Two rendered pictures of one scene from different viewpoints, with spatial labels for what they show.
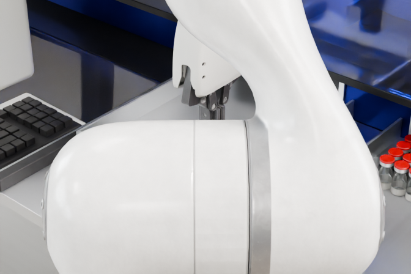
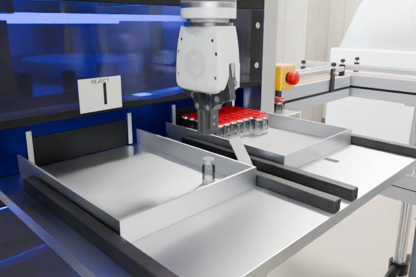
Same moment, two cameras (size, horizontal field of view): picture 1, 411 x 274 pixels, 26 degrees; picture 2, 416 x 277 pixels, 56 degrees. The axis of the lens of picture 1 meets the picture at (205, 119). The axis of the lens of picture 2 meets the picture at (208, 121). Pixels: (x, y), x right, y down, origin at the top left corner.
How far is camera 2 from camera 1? 1.22 m
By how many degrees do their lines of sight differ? 78
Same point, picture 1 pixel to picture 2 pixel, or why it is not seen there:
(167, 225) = not seen: outside the picture
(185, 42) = (230, 42)
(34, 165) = (158, 266)
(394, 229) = (262, 143)
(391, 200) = not seen: hidden behind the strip
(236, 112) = (103, 171)
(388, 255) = (286, 146)
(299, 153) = not seen: outside the picture
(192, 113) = (89, 186)
